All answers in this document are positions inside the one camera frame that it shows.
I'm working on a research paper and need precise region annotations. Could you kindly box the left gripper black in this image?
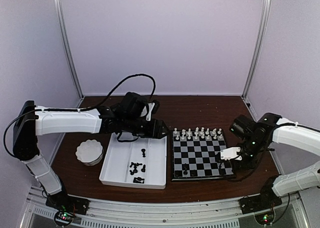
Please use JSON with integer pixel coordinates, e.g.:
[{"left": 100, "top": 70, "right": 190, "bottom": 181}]
[{"left": 122, "top": 115, "right": 171, "bottom": 139}]

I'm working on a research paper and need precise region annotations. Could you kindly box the white plastic tray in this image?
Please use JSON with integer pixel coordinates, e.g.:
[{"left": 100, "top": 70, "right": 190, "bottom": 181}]
[{"left": 99, "top": 132, "right": 167, "bottom": 189}]

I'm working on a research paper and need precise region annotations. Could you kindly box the black and silver chessboard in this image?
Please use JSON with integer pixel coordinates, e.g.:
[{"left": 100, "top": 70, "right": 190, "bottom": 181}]
[{"left": 171, "top": 134, "right": 236, "bottom": 181}]

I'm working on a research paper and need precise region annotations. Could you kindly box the black chess piece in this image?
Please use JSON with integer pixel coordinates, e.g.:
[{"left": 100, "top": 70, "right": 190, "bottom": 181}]
[
  {"left": 190, "top": 170, "right": 197, "bottom": 176},
  {"left": 141, "top": 149, "right": 146, "bottom": 158}
]

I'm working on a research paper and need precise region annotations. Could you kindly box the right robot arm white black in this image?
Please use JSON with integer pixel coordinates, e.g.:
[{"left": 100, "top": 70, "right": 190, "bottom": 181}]
[{"left": 220, "top": 113, "right": 320, "bottom": 209}]

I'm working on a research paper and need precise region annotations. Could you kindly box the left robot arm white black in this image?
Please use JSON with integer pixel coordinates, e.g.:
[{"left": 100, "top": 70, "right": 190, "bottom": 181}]
[{"left": 8, "top": 92, "right": 169, "bottom": 210}]

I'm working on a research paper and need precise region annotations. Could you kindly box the black chess piece in tray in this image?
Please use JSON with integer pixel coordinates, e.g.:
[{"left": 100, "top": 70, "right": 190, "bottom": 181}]
[{"left": 141, "top": 149, "right": 146, "bottom": 158}]

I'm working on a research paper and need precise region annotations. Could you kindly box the white chess pieces row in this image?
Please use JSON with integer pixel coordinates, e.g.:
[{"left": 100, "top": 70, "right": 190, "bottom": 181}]
[{"left": 172, "top": 127, "right": 224, "bottom": 141}]

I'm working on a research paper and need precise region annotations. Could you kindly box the black chess pieces pile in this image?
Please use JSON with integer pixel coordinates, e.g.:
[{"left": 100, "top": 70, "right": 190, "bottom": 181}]
[{"left": 129, "top": 162, "right": 146, "bottom": 184}]

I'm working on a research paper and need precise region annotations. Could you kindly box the white scalloped bowl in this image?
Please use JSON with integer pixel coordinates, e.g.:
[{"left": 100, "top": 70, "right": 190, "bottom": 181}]
[{"left": 75, "top": 139, "right": 104, "bottom": 166}]

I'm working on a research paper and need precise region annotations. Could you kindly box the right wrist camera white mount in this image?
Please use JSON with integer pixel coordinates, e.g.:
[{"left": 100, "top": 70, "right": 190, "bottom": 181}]
[{"left": 216, "top": 147, "right": 243, "bottom": 161}]

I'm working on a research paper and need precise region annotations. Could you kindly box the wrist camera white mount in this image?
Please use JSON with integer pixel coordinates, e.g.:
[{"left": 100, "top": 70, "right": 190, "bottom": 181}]
[
  {"left": 216, "top": 147, "right": 243, "bottom": 161},
  {"left": 144, "top": 100, "right": 160, "bottom": 121}
]

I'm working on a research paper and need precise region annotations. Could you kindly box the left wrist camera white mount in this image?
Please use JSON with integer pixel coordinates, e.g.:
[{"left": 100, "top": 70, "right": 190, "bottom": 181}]
[{"left": 144, "top": 100, "right": 160, "bottom": 121}]

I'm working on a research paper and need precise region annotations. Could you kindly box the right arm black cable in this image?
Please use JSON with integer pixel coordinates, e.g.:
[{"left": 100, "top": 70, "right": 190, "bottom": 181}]
[{"left": 217, "top": 147, "right": 275, "bottom": 182}]

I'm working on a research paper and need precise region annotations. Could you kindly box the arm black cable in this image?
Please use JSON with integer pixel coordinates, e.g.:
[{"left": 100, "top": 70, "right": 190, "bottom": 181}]
[
  {"left": 79, "top": 74, "right": 157, "bottom": 111},
  {"left": 217, "top": 147, "right": 275, "bottom": 182}
]

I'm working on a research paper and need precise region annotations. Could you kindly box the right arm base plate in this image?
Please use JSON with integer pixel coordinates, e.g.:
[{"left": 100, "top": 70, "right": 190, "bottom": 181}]
[{"left": 239, "top": 193, "right": 282, "bottom": 214}]

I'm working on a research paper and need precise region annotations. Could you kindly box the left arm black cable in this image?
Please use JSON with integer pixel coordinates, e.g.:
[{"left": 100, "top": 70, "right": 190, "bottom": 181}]
[{"left": 79, "top": 74, "right": 157, "bottom": 111}]

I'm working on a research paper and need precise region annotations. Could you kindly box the aluminium front rail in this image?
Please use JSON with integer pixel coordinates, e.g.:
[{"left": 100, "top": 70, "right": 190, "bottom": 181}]
[{"left": 17, "top": 186, "right": 311, "bottom": 227}]

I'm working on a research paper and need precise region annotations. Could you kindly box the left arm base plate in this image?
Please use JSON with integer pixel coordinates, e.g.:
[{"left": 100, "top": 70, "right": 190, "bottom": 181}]
[{"left": 45, "top": 193, "right": 90, "bottom": 215}]

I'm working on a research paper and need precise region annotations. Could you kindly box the right aluminium frame post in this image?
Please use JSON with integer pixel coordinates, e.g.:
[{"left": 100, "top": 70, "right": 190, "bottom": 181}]
[{"left": 241, "top": 0, "right": 273, "bottom": 100}]

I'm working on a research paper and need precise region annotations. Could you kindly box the aluminium frame post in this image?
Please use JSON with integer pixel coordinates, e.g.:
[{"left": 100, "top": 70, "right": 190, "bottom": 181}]
[
  {"left": 53, "top": 0, "right": 84, "bottom": 99},
  {"left": 241, "top": 0, "right": 273, "bottom": 100}
]

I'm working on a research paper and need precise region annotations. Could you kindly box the left aluminium frame post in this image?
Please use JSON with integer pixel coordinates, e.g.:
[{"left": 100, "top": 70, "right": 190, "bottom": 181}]
[{"left": 53, "top": 0, "right": 84, "bottom": 99}]

